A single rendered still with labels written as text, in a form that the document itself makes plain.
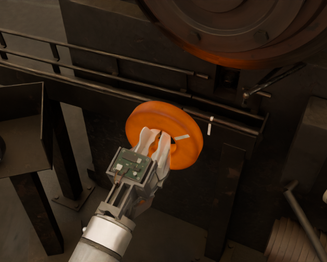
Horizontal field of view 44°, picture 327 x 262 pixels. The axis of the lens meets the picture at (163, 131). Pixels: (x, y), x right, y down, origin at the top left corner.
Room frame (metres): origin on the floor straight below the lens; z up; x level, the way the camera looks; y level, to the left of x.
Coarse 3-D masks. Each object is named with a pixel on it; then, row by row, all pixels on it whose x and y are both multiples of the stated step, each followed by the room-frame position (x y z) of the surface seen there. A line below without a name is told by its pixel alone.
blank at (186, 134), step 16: (144, 112) 0.52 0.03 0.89; (160, 112) 0.51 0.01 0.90; (176, 112) 0.51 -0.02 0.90; (128, 128) 0.53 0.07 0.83; (160, 128) 0.51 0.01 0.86; (176, 128) 0.49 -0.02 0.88; (192, 128) 0.49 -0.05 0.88; (176, 144) 0.49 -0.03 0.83; (192, 144) 0.48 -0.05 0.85; (176, 160) 0.49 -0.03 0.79; (192, 160) 0.48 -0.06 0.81
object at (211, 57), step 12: (144, 12) 0.74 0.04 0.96; (156, 24) 0.73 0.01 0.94; (168, 36) 0.72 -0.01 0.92; (324, 36) 0.59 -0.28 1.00; (192, 48) 0.70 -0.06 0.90; (300, 48) 0.61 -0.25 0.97; (312, 48) 0.60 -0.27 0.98; (324, 48) 0.59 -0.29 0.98; (216, 60) 0.67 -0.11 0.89; (228, 60) 0.66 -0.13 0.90; (240, 60) 0.65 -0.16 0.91; (252, 60) 0.64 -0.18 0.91; (264, 60) 0.63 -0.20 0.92; (276, 60) 0.62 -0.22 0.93; (288, 60) 0.62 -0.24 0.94; (300, 60) 0.61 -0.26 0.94
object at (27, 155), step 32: (0, 96) 0.78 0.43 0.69; (32, 96) 0.79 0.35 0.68; (0, 128) 0.75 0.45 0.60; (32, 128) 0.74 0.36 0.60; (32, 160) 0.63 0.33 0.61; (32, 192) 0.66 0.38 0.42; (32, 224) 0.65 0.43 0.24; (64, 224) 0.78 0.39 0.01; (32, 256) 0.65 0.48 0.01; (64, 256) 0.65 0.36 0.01
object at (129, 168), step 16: (112, 160) 0.41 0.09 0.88; (128, 160) 0.41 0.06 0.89; (144, 160) 0.41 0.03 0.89; (112, 176) 0.40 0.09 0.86; (128, 176) 0.39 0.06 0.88; (144, 176) 0.39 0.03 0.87; (112, 192) 0.37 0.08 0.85; (128, 192) 0.36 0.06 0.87; (144, 192) 0.37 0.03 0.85; (112, 208) 0.33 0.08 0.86; (128, 208) 0.36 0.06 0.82; (128, 224) 0.32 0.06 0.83
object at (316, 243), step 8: (288, 184) 0.56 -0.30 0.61; (296, 184) 0.56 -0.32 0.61; (288, 192) 0.53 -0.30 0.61; (288, 200) 0.52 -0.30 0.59; (296, 200) 0.52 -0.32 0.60; (296, 208) 0.50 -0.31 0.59; (296, 216) 0.49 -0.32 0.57; (304, 216) 0.48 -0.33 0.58; (304, 224) 0.47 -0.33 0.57; (312, 232) 0.45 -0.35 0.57; (312, 240) 0.43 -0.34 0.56; (320, 248) 0.41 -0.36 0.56; (320, 256) 0.39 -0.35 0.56
